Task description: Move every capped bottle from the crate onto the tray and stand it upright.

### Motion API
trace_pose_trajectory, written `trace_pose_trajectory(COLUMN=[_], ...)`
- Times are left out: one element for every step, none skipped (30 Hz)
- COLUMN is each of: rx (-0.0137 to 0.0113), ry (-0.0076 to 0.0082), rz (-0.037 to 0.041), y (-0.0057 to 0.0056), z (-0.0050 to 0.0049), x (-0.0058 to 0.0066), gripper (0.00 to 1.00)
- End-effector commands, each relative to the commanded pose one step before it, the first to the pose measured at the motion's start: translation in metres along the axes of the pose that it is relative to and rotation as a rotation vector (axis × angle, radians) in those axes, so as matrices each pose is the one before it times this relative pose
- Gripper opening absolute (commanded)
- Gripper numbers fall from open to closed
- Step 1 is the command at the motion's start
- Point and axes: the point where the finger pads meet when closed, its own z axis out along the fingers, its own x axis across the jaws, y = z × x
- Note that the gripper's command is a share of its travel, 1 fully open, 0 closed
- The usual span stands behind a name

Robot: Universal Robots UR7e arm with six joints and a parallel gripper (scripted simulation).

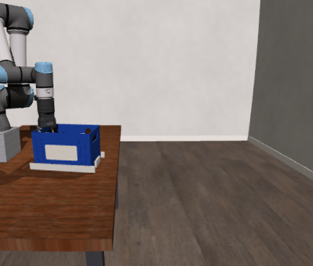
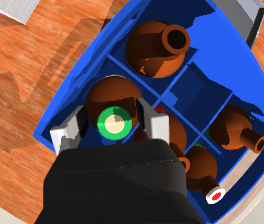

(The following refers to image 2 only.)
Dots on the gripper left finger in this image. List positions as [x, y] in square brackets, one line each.
[71, 131]

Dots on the blue plastic crate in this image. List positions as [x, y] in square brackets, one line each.
[224, 71]

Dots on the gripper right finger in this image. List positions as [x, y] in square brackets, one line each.
[156, 125]

